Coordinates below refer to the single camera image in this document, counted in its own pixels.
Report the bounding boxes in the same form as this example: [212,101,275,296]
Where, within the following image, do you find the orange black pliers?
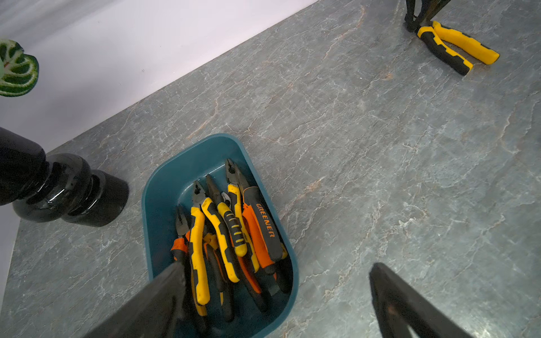
[170,204,235,333]

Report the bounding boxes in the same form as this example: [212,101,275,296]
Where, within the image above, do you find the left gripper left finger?
[85,262,186,337]

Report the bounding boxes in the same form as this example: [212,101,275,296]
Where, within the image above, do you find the yellow black pliers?
[416,20,501,77]
[187,180,244,307]

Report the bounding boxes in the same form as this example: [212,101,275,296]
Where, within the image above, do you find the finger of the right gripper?
[422,0,450,25]
[404,0,427,32]

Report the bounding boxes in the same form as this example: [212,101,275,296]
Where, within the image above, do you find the green artificial plant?
[1,39,39,97]

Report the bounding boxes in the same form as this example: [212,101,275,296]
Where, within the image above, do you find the black vase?
[1,128,129,228]

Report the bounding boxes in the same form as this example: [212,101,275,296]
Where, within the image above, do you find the teal plastic storage box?
[142,134,299,337]

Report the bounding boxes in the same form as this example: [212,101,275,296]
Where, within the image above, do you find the yellow long nose pliers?
[201,174,259,283]

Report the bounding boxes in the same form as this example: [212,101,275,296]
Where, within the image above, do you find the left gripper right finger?
[369,263,471,337]

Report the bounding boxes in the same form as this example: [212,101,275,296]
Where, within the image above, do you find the grey orange Greener pliers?
[225,159,292,294]

